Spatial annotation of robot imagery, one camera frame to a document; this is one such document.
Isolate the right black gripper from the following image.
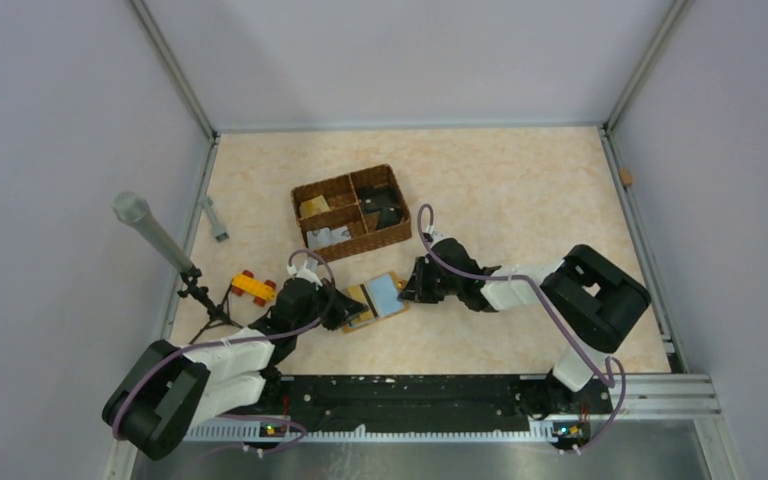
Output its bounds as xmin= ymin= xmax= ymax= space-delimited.
xmin=399 ymin=256 xmax=462 ymax=304

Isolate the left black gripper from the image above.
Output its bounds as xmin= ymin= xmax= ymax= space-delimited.
xmin=293 ymin=277 xmax=368 ymax=335

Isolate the orange leather card holder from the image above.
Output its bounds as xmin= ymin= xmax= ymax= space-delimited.
xmin=341 ymin=272 xmax=409 ymax=333

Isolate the brown wicker divided basket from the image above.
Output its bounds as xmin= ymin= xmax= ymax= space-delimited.
xmin=290 ymin=164 xmax=412 ymax=261

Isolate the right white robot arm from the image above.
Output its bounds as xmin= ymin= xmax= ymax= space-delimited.
xmin=399 ymin=232 xmax=651 ymax=412

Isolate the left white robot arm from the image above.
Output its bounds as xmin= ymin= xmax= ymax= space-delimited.
xmin=101 ymin=268 xmax=369 ymax=460

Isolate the grey card in front compartment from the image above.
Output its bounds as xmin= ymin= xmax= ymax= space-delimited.
xmin=305 ymin=226 xmax=352 ymax=250

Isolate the black card in basket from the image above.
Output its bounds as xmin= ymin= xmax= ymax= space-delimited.
xmin=356 ymin=186 xmax=404 ymax=231

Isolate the black microphone tripod stand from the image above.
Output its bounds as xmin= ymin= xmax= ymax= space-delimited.
xmin=176 ymin=266 xmax=242 ymax=344

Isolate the grey plastic tool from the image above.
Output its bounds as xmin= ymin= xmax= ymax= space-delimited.
xmin=199 ymin=195 xmax=230 ymax=243

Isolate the silver microphone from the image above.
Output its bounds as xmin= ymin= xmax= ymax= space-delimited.
xmin=112 ymin=191 xmax=194 ymax=273

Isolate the small wooden block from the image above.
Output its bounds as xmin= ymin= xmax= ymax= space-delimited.
xmin=617 ymin=167 xmax=634 ymax=188

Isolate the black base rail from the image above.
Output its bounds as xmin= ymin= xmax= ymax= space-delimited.
xmin=226 ymin=374 xmax=613 ymax=434

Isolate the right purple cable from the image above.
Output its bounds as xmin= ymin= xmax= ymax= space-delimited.
xmin=417 ymin=203 xmax=627 ymax=455

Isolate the white perforated cable tray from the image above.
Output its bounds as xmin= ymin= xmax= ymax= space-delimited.
xmin=184 ymin=420 xmax=558 ymax=443

